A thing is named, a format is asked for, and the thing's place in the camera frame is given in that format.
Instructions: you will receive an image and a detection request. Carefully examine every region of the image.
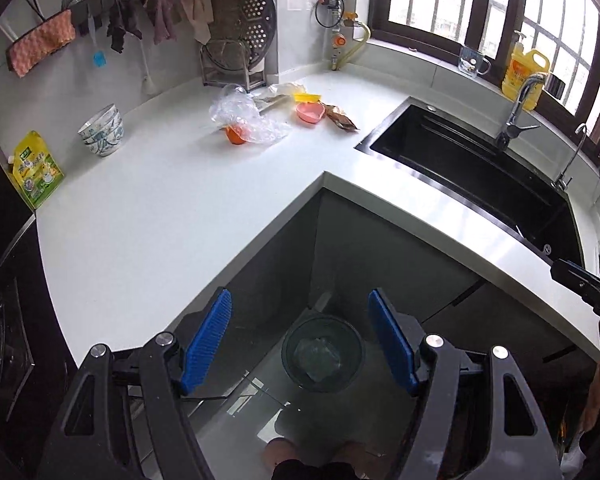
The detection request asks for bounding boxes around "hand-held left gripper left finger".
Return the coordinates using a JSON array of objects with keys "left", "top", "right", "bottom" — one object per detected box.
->
[{"left": 37, "top": 287, "right": 233, "bottom": 480}]

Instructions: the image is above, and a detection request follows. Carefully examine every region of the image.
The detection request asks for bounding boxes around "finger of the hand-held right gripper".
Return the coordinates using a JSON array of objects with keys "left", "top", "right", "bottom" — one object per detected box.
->
[{"left": 550, "top": 258, "right": 600, "bottom": 307}]

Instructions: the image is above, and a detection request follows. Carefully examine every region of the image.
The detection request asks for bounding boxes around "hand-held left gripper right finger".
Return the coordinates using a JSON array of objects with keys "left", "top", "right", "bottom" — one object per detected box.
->
[{"left": 367, "top": 287, "right": 566, "bottom": 480}]

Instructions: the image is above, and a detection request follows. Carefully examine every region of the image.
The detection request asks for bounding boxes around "dark round trash bin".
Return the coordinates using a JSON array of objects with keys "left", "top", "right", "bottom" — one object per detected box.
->
[{"left": 280, "top": 312, "right": 366, "bottom": 394}]

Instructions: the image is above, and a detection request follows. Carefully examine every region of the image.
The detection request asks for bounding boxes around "grey base cabinet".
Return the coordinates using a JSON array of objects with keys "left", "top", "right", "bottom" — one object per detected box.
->
[{"left": 130, "top": 186, "right": 600, "bottom": 413}]

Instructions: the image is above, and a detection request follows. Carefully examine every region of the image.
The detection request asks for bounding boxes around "small chrome water tap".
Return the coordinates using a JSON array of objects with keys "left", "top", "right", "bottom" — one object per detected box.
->
[{"left": 552, "top": 122, "right": 589, "bottom": 192}]

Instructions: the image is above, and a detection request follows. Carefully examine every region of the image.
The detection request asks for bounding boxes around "black kitchen sink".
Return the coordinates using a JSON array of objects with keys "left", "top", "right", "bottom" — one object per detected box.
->
[{"left": 354, "top": 96, "right": 587, "bottom": 272}]

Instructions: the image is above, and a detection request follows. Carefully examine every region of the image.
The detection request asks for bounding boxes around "chrome kitchen faucet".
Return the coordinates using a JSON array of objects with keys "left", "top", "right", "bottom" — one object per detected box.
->
[{"left": 495, "top": 72, "right": 549, "bottom": 151}]

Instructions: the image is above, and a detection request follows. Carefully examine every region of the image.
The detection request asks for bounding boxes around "black gas stove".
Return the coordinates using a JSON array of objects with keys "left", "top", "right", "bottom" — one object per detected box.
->
[{"left": 0, "top": 269, "right": 37, "bottom": 423}]

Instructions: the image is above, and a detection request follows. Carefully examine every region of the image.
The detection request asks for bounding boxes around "yellow detergent bottle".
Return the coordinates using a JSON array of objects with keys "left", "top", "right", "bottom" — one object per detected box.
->
[{"left": 501, "top": 31, "right": 551, "bottom": 111}]

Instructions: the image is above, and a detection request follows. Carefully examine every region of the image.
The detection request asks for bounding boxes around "crumpled clear plastic bag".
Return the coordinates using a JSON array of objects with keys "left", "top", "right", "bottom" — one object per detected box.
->
[{"left": 208, "top": 91, "right": 292, "bottom": 145}]

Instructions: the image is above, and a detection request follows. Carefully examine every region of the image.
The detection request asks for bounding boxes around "brown crumpled wrapper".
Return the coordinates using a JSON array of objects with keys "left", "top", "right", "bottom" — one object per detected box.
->
[{"left": 322, "top": 103, "right": 361, "bottom": 134}]

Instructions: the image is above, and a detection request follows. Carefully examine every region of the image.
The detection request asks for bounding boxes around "stack of patterned bowls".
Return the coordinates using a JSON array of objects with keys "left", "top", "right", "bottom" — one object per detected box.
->
[{"left": 77, "top": 103, "right": 125, "bottom": 158}]

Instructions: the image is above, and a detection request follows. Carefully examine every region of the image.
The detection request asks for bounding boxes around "yellow green refill pouch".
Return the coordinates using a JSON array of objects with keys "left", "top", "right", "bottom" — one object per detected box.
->
[{"left": 12, "top": 130, "right": 65, "bottom": 210}]

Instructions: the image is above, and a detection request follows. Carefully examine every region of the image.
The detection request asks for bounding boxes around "printed glass mug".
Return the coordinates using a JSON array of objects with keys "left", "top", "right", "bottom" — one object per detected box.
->
[{"left": 458, "top": 45, "right": 492, "bottom": 77}]

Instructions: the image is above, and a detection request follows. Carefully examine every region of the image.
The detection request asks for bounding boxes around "pink plastic bowl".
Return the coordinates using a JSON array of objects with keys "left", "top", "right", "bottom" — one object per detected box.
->
[{"left": 295, "top": 101, "right": 327, "bottom": 125}]

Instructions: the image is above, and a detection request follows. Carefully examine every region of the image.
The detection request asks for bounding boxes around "white paper sleeve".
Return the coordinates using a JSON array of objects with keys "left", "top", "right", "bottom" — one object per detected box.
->
[{"left": 256, "top": 97, "right": 292, "bottom": 114}]

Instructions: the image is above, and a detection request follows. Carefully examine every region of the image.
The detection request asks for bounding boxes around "white bottle brush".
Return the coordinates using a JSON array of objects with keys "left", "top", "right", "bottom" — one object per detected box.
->
[{"left": 136, "top": 32, "right": 159, "bottom": 96}]

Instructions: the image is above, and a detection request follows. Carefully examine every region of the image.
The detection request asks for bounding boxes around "metal dish rack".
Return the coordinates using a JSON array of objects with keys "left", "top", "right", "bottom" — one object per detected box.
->
[{"left": 200, "top": 38, "right": 267, "bottom": 94}]

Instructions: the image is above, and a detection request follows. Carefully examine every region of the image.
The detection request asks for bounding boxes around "blue silicone brush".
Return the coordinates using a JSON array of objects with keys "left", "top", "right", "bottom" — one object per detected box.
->
[{"left": 87, "top": 24, "right": 106, "bottom": 69}]

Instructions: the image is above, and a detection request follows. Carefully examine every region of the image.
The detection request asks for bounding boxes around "round perforated steamer plate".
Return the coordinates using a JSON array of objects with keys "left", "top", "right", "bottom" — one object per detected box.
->
[{"left": 209, "top": 0, "right": 277, "bottom": 69}]

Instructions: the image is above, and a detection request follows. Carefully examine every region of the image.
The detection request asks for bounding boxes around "mauve hanging cloth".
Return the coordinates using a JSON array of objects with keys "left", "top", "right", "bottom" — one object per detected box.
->
[{"left": 144, "top": 0, "right": 182, "bottom": 47}]

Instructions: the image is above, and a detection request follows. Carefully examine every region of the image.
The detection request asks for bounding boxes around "pale pink hanging cloth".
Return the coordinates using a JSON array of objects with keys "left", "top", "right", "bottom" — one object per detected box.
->
[{"left": 180, "top": 0, "right": 214, "bottom": 44}]

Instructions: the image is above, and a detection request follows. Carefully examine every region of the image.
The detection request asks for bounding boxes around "pink textured dishcloth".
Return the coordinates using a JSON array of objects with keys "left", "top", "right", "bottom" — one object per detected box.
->
[{"left": 5, "top": 9, "right": 77, "bottom": 79}]

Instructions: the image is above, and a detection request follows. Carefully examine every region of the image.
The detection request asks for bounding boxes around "dark wooden window frame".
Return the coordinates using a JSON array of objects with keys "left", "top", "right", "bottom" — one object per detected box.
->
[{"left": 367, "top": 0, "right": 600, "bottom": 147}]

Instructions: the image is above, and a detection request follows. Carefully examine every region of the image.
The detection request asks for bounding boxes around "gas valve with yellow hose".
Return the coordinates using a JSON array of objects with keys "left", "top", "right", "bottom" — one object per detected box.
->
[{"left": 314, "top": 0, "right": 372, "bottom": 72}]

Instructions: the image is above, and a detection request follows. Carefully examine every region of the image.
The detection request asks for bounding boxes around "dark wall hook rail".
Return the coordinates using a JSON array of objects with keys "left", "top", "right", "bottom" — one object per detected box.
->
[{"left": 71, "top": 0, "right": 190, "bottom": 37}]

